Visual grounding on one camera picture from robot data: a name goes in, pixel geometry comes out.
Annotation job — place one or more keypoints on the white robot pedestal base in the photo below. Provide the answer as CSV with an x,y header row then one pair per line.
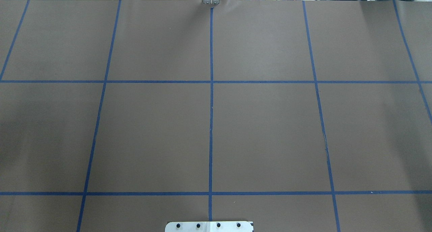
x,y
210,226

